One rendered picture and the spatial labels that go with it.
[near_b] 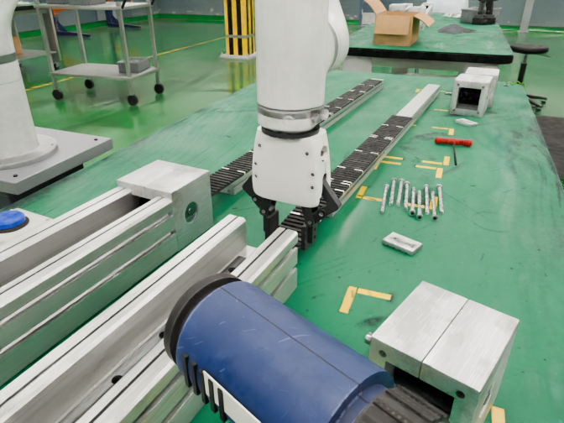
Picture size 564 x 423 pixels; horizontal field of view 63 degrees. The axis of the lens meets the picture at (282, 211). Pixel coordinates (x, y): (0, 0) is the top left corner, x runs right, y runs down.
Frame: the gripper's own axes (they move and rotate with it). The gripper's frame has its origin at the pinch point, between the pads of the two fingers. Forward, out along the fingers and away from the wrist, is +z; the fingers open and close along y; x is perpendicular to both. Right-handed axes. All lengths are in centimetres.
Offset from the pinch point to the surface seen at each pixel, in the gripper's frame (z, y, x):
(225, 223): -5.3, 3.8, 10.4
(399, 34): -3, 37, -207
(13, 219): -4.1, 30.4, 20.2
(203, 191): -3.5, 14.0, 0.9
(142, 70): 53, 306, -299
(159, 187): -6.3, 16.6, 7.3
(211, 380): -16.7, -15.4, 39.8
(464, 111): 2, -13, -85
